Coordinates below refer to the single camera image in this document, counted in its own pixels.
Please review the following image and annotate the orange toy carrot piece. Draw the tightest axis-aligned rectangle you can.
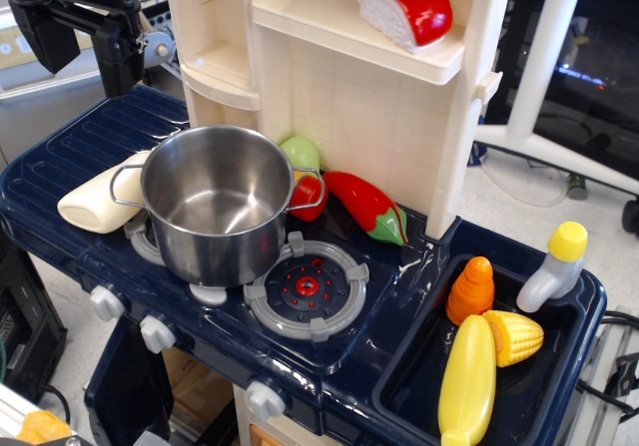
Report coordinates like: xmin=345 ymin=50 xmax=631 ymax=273
xmin=445 ymin=256 xmax=495 ymax=326

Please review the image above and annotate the navy toy kitchen counter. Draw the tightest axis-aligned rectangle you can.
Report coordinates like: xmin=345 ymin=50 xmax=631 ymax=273
xmin=0 ymin=84 xmax=608 ymax=446

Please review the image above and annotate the red white toy cheese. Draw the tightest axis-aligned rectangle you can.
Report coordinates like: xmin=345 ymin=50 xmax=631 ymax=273
xmin=357 ymin=0 xmax=453 ymax=54

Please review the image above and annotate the green toy pear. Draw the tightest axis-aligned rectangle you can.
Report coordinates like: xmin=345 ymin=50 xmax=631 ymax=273
xmin=280 ymin=136 xmax=320 ymax=171

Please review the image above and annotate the cream toy kitchen shelf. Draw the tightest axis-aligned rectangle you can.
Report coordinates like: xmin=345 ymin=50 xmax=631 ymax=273
xmin=169 ymin=0 xmax=507 ymax=239

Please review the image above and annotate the white metal stand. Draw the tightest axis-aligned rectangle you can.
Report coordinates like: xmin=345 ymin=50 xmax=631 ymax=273
xmin=475 ymin=0 xmax=638 ymax=195

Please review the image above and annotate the black cable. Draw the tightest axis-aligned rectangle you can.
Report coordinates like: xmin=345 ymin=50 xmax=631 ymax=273
xmin=576 ymin=310 xmax=639 ymax=415

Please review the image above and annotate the grey left stove burner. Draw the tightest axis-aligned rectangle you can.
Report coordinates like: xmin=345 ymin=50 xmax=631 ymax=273
xmin=123 ymin=215 xmax=165 ymax=266

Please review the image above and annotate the white right stove knob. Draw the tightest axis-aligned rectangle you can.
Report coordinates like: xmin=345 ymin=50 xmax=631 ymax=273
xmin=246 ymin=381 xmax=286 ymax=422

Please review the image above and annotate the grey right stove burner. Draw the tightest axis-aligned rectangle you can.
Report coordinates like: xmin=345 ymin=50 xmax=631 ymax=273
xmin=243 ymin=231 xmax=369 ymax=343

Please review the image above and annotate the white left stove knob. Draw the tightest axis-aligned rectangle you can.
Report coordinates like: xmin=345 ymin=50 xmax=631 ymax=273
xmin=90 ymin=285 xmax=126 ymax=322

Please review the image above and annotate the red toy chili pepper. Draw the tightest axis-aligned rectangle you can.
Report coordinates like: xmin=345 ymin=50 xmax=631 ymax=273
xmin=323 ymin=171 xmax=408 ymax=245

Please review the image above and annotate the navy oven door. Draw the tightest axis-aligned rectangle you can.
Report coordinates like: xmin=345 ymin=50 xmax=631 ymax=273
xmin=84 ymin=317 xmax=174 ymax=445

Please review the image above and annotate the stainless steel pot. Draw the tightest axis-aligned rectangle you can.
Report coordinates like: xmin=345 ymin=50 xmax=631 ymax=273
xmin=141 ymin=125 xmax=298 ymax=287

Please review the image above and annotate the yellow toy banana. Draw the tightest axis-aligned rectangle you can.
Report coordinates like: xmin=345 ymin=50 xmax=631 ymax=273
xmin=438 ymin=315 xmax=496 ymax=445

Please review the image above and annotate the white stove knob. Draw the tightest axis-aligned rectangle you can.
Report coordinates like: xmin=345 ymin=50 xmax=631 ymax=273
xmin=140 ymin=315 xmax=176 ymax=354
xmin=90 ymin=285 xmax=126 ymax=322
xmin=246 ymin=381 xmax=286 ymax=422

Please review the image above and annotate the cream toy bottle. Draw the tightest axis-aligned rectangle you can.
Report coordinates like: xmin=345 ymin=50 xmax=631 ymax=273
xmin=57 ymin=151 xmax=151 ymax=233

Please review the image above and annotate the white middle stove knob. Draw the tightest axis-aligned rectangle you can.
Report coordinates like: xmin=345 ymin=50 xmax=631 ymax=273
xmin=140 ymin=315 xmax=176 ymax=354

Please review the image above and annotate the grey stove burner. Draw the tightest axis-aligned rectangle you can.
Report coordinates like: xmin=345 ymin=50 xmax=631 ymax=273
xmin=123 ymin=215 xmax=165 ymax=266
xmin=243 ymin=231 xmax=369 ymax=343

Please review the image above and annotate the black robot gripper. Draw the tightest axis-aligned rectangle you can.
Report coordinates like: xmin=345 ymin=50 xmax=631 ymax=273
xmin=9 ymin=0 xmax=146 ymax=98

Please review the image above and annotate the black computer monitor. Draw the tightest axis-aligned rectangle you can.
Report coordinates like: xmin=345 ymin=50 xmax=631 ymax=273
xmin=534 ymin=0 xmax=638 ymax=178

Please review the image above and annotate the grey metal bracket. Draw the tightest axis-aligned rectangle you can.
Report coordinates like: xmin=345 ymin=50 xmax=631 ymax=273
xmin=140 ymin=14 xmax=176 ymax=68

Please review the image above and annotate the yellow toy corn piece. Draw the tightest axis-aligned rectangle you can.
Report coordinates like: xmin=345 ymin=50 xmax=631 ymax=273
xmin=482 ymin=310 xmax=544 ymax=368

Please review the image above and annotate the grey yellow toy faucet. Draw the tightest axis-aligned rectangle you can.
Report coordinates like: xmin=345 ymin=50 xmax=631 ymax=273
xmin=516 ymin=222 xmax=588 ymax=313

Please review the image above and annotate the black box on floor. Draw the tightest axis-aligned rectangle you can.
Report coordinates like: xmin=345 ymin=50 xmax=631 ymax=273
xmin=1 ymin=235 xmax=67 ymax=402

